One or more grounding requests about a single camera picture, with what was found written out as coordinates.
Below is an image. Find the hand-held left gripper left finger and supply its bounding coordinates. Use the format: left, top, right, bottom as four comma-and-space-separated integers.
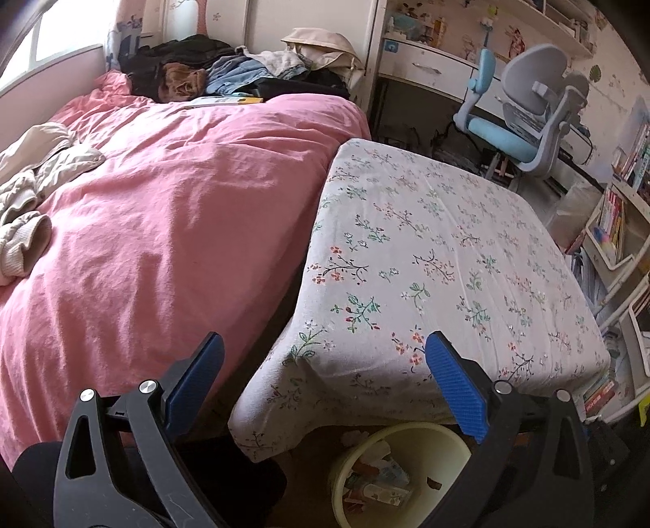
53, 331, 229, 528

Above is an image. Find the red snack wrapper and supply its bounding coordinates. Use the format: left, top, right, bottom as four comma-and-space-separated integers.
344, 459, 379, 509

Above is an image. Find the window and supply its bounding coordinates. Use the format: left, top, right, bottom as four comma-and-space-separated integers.
0, 0, 121, 98

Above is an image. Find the yellow and blue book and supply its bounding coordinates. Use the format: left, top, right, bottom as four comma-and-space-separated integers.
185, 95, 265, 109

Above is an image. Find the yellow trash bin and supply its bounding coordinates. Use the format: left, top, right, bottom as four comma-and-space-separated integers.
327, 422, 474, 528

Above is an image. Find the cream quilted garment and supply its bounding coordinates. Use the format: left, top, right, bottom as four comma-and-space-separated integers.
0, 122, 108, 288

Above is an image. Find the beige cloth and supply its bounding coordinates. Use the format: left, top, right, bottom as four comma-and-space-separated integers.
281, 28, 364, 72

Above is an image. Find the white wall shelf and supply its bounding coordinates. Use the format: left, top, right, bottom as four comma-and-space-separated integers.
528, 0, 598, 58

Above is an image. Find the brown garment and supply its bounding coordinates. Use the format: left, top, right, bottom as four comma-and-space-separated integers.
157, 63, 209, 103

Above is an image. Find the white desk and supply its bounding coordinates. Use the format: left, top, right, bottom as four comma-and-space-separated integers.
376, 35, 606, 195

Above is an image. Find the pile of clothes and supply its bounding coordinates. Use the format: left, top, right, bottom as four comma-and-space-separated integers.
119, 35, 241, 100

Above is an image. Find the stack of books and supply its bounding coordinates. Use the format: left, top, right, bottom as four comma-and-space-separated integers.
579, 366, 623, 420

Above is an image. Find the white towel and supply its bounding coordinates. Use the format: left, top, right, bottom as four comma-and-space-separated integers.
236, 45, 306, 77

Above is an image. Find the blue denim garment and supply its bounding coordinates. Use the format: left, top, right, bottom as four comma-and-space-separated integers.
206, 53, 312, 97

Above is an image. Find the pink blanket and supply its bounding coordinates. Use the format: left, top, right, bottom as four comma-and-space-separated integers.
0, 70, 373, 471

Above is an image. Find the blue and grey desk chair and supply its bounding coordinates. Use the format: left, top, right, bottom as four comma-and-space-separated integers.
453, 43, 591, 180

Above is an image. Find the black cloth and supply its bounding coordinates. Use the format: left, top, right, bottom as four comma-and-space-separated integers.
251, 68, 351, 101

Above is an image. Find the white book rack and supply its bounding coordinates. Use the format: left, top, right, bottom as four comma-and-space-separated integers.
581, 122, 650, 423

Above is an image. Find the white headboard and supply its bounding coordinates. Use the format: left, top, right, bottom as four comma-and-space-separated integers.
161, 0, 251, 52

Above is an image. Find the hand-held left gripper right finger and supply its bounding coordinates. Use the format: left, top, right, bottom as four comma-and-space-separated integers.
421, 330, 595, 528

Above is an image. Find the floral tablecloth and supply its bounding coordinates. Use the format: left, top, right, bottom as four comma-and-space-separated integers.
227, 138, 611, 464

